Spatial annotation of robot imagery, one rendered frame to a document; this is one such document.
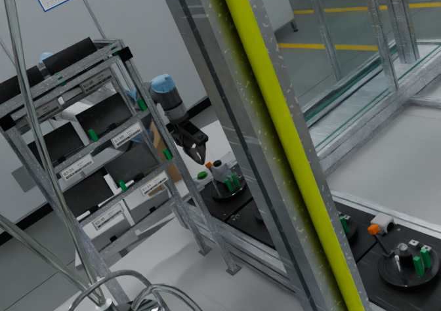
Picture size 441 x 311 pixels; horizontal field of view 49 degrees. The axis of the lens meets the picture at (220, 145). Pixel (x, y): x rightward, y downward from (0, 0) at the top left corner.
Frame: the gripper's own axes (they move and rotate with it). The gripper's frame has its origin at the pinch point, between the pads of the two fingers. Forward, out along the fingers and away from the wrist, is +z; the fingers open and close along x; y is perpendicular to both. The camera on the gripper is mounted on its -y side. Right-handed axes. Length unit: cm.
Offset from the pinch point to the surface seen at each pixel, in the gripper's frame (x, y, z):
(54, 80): 39, -33, -59
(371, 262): 3, -77, 9
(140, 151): 26.8, -26.9, -29.2
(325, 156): -33.1, -27.5, 13.4
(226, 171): -0.5, -14.1, 0.8
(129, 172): 32.5, -27.4, -26.0
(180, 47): -152, 287, 35
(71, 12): -71, 289, -41
